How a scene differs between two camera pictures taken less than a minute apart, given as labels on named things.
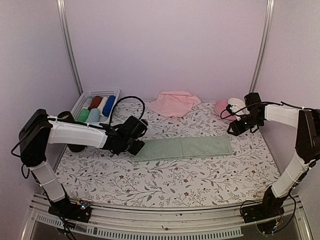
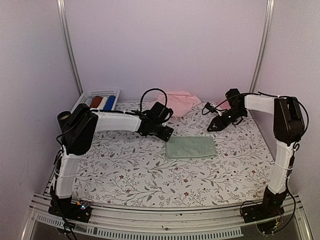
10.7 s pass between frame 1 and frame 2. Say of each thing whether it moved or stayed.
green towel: moved
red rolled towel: stayed
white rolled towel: stayed
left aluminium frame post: stayed
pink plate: stayed
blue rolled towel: stayed
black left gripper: moved
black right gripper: moved
